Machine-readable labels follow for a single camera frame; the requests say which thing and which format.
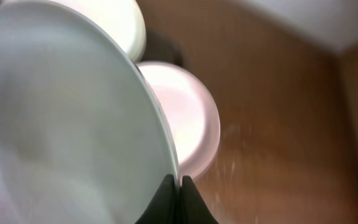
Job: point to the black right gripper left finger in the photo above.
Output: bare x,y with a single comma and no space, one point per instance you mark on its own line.
162,208

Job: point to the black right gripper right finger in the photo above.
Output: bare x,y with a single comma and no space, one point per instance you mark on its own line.
192,206

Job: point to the pink plate with red stain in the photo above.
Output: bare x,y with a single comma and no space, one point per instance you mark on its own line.
191,112

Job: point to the pale green plate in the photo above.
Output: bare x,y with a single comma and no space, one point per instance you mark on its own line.
82,137

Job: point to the dark brown serving tray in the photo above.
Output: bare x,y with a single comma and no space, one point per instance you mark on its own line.
160,48

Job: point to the cream plate with red stain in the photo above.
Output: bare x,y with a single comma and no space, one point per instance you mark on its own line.
117,21

